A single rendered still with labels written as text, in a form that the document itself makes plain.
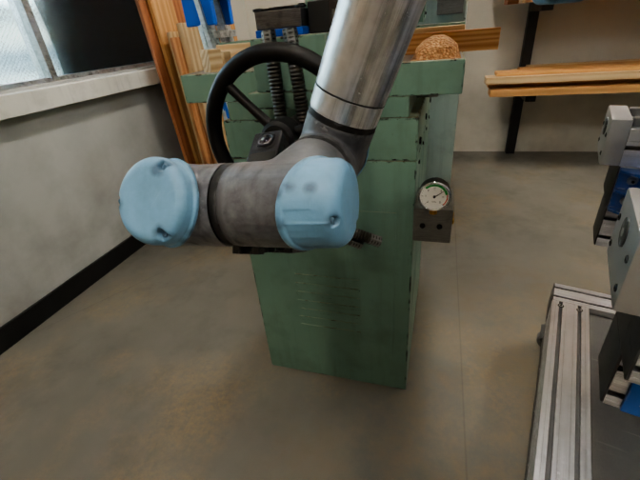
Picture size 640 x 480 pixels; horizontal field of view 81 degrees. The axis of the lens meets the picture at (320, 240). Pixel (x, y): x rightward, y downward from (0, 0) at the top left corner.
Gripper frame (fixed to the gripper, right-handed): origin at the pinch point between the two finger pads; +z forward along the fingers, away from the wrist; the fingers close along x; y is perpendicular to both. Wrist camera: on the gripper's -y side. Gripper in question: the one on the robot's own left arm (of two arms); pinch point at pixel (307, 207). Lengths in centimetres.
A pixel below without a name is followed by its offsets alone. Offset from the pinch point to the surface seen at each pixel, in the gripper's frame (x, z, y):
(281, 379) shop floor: -28, 49, 51
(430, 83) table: 18.8, 14.1, -24.0
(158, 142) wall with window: -137, 112, -46
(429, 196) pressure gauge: 18.6, 18.5, -3.3
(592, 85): 99, 208, -88
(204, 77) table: -29.0, 10.2, -29.3
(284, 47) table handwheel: -1.3, -7.3, -23.6
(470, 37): 26, 25, -37
